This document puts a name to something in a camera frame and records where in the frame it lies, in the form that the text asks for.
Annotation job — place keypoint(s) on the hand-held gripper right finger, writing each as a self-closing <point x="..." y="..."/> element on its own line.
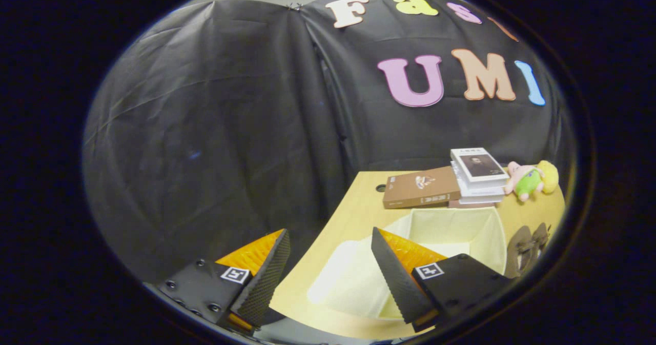
<point x="397" y="278"/>

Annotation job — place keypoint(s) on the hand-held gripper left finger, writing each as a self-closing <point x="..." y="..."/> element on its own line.
<point x="264" y="278"/>

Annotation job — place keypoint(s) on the beige fabric storage box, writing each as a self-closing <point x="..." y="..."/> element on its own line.
<point x="461" y="232"/>

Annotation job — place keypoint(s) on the brown fuzzy shoe with bow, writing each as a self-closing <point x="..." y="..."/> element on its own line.
<point x="516" y="255"/>
<point x="541" y="237"/>

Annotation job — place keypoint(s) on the brown hardcover book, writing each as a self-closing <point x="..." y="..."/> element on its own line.
<point x="410" y="194"/>

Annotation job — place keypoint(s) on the white book with portrait cover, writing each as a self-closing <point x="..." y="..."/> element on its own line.
<point x="479" y="164"/>

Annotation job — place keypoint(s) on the black backdrop cloth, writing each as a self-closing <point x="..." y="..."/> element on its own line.
<point x="230" y="129"/>

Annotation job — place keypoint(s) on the green and yellow plush toy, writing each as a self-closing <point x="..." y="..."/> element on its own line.
<point x="530" y="181"/>

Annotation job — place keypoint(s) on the small metal clip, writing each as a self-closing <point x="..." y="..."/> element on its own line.
<point x="295" y="6"/>

